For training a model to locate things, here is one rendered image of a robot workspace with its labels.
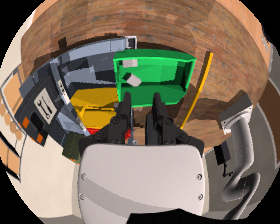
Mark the red open bin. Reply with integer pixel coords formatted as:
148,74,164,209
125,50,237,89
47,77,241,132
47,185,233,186
86,127,131,140

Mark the yellow open bin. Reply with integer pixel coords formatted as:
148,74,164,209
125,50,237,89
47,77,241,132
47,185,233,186
70,88,119,129

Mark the orange bar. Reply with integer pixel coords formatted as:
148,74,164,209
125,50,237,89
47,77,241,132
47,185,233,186
179,52,213,129

